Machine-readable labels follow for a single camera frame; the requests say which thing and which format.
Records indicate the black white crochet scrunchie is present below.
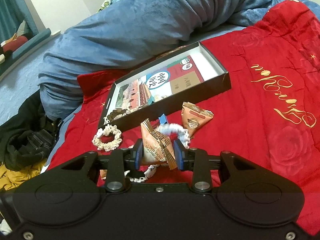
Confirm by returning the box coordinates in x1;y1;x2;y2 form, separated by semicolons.
124;165;159;183

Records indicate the light blue crochet scrunchie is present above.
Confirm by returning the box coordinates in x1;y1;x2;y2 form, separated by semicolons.
156;123;190;149

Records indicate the brown triangular snack packet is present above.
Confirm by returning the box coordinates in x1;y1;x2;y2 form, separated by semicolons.
140;119;177;170

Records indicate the cream crochet scrunchie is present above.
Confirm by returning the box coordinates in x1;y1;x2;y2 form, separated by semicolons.
92;124;122;152

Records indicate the blue binder clip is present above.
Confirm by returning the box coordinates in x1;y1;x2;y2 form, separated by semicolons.
158;114;168;125

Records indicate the teal binder clip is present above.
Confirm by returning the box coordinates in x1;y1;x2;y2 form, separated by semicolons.
148;98;155;105

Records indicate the brown crochet scrunchie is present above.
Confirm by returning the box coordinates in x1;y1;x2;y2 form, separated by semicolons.
104;108;131;125

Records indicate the Chinese history textbook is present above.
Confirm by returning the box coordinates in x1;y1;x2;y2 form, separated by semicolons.
115;55;204;112

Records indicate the black shallow cardboard box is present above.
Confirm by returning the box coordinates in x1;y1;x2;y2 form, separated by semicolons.
98;42;231;132

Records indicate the red embroidered quilt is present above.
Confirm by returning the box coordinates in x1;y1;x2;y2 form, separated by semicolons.
49;0;319;234

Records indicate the black clothing pile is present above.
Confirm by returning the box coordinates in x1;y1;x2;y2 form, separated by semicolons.
1;91;62;171

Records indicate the yellow garment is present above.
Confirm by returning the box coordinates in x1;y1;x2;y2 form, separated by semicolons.
0;159;47;191

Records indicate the blue plush blanket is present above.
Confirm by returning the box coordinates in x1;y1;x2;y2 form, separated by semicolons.
39;0;319;120

